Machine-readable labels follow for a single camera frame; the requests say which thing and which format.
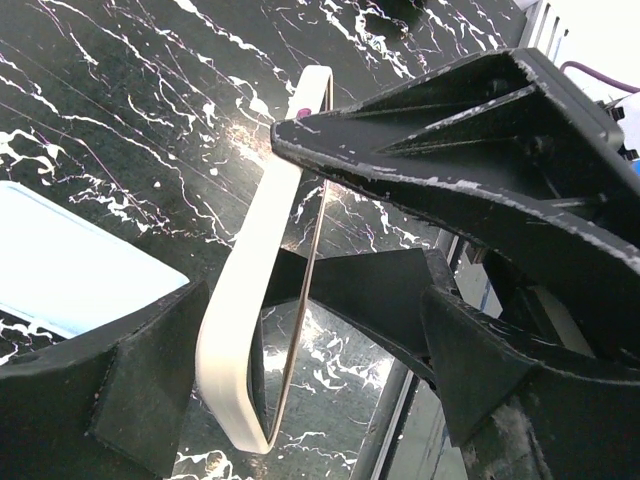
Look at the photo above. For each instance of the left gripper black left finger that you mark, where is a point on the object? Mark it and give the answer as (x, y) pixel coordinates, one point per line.
(107, 404)

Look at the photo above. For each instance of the phone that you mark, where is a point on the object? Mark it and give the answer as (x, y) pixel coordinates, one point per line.
(224, 344)
(66, 274)

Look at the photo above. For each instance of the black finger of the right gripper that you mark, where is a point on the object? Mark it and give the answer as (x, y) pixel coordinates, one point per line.
(382, 296)
(500, 148)

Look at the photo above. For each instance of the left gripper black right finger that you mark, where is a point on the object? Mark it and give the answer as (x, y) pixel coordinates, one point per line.
(519, 407)

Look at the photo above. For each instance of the aluminium front rail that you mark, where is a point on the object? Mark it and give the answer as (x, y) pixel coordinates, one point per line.
(544, 29)

